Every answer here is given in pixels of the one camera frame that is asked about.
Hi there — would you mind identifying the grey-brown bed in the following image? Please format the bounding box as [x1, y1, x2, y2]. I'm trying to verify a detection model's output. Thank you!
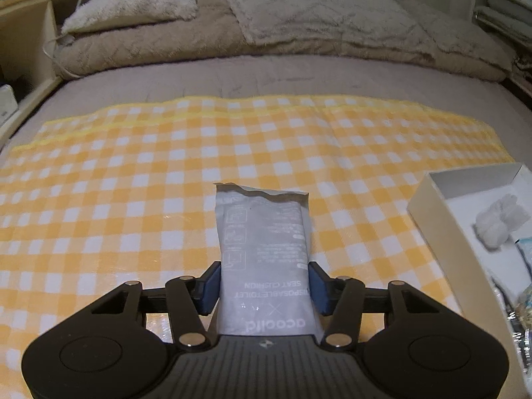
[0, 52, 532, 175]

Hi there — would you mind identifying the fluffy cream pillow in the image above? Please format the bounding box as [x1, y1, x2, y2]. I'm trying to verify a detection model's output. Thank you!
[62, 0, 197, 35]

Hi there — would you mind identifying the white tissue box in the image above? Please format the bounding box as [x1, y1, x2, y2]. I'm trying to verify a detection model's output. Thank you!
[0, 84, 19, 125]

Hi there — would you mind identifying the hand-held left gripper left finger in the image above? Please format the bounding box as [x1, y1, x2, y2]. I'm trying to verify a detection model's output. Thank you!
[83, 261, 221, 350]

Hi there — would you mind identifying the light grey printed packet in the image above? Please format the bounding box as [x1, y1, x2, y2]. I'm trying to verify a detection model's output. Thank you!
[213, 182, 325, 337]

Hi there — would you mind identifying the white soft ball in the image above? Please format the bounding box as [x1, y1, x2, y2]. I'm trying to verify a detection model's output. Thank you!
[471, 193, 528, 251]

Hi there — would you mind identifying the white cable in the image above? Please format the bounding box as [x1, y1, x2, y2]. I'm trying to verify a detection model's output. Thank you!
[42, 0, 84, 80]

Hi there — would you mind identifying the wooden bedside shelf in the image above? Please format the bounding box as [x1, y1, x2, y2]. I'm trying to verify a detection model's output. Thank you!
[0, 0, 95, 154]

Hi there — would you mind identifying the smooth beige pillow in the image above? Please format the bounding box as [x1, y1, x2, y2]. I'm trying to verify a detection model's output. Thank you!
[416, 8, 514, 69]

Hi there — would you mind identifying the folded grey bedding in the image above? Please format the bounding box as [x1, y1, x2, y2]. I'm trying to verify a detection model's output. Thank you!
[476, 0, 532, 46]

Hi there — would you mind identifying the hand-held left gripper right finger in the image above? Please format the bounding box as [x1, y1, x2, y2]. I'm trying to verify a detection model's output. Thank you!
[308, 261, 442, 350]

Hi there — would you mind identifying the quilted beige pillow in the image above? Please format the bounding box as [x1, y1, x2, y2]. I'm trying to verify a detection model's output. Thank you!
[218, 0, 441, 46]

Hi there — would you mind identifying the yellow checked cloth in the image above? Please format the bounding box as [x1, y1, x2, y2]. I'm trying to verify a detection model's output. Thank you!
[0, 95, 516, 399]

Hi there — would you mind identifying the white cardboard box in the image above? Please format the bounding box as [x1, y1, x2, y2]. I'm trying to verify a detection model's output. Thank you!
[406, 162, 532, 379]

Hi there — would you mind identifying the clear-wrapped pale packet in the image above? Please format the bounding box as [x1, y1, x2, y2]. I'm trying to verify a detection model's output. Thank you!
[490, 274, 532, 377]

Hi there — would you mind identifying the blue packet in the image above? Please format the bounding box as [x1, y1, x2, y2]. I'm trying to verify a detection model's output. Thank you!
[515, 237, 532, 267]

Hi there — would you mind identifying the beige folded comforter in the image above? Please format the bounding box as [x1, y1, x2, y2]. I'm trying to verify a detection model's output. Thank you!
[54, 0, 514, 83]

